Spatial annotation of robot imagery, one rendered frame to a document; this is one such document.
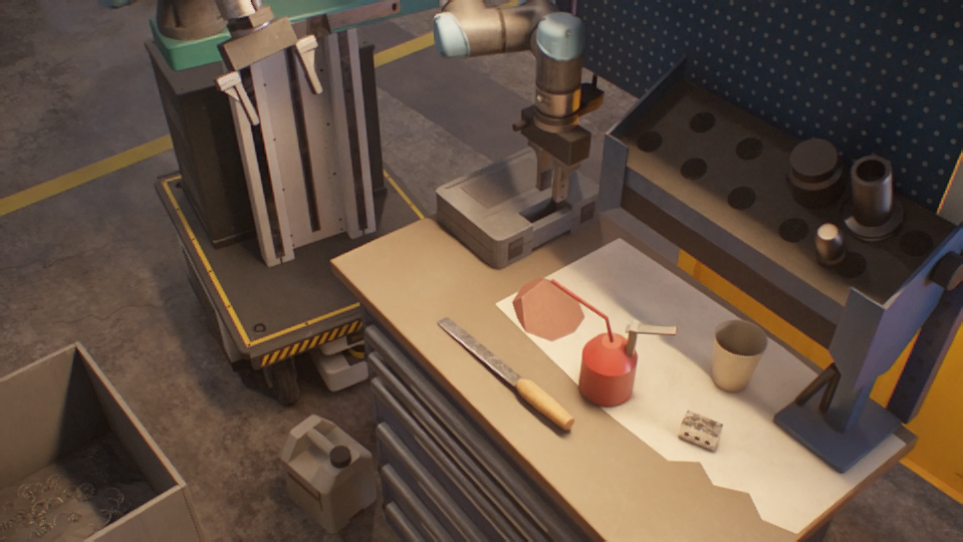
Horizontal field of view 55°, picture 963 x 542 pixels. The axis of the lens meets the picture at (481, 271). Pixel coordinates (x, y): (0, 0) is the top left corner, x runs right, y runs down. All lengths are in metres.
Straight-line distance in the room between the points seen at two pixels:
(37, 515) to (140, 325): 0.95
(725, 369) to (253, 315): 1.46
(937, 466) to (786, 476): 1.17
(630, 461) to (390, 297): 0.52
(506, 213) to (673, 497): 0.62
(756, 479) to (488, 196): 0.71
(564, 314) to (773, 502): 0.46
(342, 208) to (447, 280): 1.13
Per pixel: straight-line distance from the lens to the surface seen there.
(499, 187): 1.75
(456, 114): 3.93
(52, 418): 2.38
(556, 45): 1.47
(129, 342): 3.07
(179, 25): 2.09
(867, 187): 1.23
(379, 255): 1.72
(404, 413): 1.75
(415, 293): 1.63
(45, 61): 4.77
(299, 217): 2.70
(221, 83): 1.73
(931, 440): 2.53
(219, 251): 2.80
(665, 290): 1.66
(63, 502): 2.33
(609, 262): 1.71
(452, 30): 1.54
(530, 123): 1.60
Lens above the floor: 2.05
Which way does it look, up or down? 41 degrees down
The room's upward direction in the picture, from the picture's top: straight up
